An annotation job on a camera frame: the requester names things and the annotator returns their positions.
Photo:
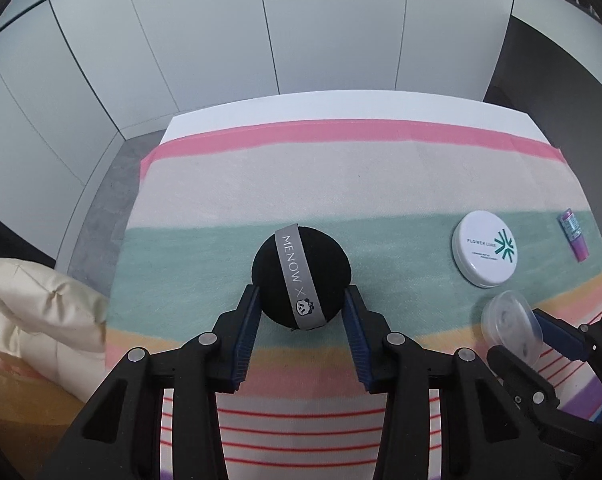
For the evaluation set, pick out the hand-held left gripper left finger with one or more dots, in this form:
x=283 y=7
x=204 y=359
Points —
x=246 y=330

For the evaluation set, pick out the small purple tube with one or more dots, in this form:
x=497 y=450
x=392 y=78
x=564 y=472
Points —
x=573 y=235

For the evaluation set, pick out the black round powder puff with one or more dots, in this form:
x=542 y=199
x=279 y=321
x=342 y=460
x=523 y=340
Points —
x=321 y=260

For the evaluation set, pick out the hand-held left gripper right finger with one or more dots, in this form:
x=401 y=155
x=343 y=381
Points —
x=357 y=340

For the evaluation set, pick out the brown cardboard box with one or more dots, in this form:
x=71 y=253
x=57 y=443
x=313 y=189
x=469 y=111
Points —
x=11 y=400

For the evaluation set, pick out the striped colourful cloth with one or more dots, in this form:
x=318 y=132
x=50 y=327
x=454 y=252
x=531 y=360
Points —
x=331 y=185

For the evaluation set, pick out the clear plastic lid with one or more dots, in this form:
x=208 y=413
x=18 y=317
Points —
x=506 y=320

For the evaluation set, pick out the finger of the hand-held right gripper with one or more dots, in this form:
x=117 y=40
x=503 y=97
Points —
x=556 y=335
x=521 y=375

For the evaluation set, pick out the cream cushion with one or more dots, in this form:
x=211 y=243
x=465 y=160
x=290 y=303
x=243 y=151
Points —
x=31 y=300

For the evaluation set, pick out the white round compact case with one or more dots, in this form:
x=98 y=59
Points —
x=481 y=250

